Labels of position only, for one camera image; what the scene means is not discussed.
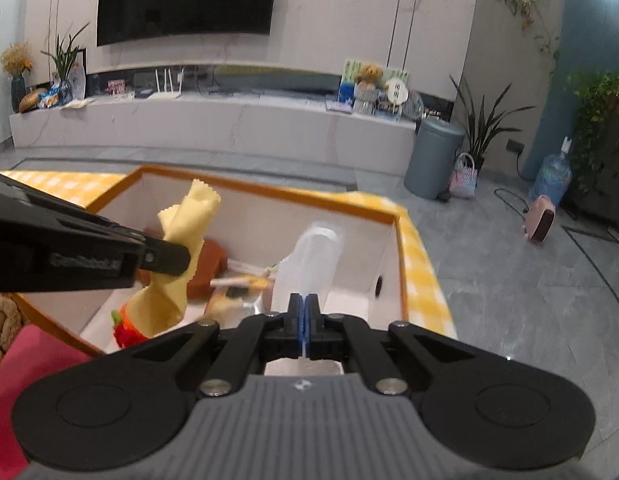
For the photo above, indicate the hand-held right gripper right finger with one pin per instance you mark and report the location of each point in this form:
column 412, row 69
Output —
column 310, row 312

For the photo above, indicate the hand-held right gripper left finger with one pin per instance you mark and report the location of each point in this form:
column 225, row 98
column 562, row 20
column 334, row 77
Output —
column 297, row 312

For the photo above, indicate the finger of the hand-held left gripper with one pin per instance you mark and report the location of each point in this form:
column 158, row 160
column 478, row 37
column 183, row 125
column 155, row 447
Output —
column 164, row 257

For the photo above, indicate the yellow cloth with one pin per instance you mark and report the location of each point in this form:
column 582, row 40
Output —
column 189, row 220

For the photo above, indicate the clear plastic packet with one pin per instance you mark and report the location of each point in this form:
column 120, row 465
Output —
column 309, row 260

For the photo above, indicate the orange cardboard box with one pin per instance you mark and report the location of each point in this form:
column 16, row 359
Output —
column 269, row 210

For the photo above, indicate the shiny snack packet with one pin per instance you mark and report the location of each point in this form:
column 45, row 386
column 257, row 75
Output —
column 239, row 282

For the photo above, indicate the red knit toy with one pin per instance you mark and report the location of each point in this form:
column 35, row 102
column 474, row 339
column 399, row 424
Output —
column 129, row 335

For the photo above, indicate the brown plush toy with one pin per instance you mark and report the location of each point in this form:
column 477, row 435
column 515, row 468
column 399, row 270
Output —
column 1, row 320

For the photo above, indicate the red square box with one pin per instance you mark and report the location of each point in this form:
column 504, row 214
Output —
column 34, row 360

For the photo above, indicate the white marble TV console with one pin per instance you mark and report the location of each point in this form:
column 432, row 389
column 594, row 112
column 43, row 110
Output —
column 214, row 130

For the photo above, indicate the brown bread loaf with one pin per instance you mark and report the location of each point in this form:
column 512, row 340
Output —
column 31, row 101

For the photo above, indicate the loose papers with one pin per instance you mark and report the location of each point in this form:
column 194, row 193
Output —
column 81, row 103

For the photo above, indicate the snack bags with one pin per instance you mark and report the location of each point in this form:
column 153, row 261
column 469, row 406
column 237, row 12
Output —
column 54, row 96

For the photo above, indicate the vase with dried flowers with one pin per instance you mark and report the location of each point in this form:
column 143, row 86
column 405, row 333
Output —
column 18, row 92

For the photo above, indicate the white router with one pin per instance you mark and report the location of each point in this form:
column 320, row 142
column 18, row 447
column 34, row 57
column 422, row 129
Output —
column 164, row 94

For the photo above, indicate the pink photo card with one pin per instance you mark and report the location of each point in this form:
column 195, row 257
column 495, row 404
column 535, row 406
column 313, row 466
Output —
column 116, row 86

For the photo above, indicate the green plant glass vase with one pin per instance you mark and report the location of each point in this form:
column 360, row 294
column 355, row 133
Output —
column 64, row 60

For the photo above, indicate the grey trash can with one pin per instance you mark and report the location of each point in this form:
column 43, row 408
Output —
column 432, row 160

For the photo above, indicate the pastel woven bag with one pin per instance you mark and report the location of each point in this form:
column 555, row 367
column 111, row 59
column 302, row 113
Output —
column 462, row 182

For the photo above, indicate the grey pot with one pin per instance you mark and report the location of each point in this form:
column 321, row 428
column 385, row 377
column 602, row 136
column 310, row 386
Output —
column 365, row 100

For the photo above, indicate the decorative plate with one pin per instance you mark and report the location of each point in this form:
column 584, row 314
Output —
column 414, row 106

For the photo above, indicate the round white fan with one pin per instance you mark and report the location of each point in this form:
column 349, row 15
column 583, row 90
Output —
column 397, row 91

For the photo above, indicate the green printed card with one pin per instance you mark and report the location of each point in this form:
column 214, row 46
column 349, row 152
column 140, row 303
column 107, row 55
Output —
column 349, row 72

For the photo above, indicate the brown teddy bear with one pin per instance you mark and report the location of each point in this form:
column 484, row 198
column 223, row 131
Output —
column 369, row 75

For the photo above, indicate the pink heater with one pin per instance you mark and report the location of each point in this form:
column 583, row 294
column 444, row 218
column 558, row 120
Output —
column 539, row 220

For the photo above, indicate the long-leaf potted plant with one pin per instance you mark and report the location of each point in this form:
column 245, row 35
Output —
column 482, row 125

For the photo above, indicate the blue water jug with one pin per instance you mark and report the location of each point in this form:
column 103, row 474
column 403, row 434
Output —
column 552, row 177

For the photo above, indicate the dark cabinet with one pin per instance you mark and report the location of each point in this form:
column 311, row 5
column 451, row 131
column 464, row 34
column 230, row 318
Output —
column 604, row 190

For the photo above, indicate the pothos plant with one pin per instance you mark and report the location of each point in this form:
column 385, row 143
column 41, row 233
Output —
column 594, row 100

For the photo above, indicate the black wall television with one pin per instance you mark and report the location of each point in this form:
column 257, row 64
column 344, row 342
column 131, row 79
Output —
column 184, row 0

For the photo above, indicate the black wall socket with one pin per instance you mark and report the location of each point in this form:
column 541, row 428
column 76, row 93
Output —
column 515, row 146

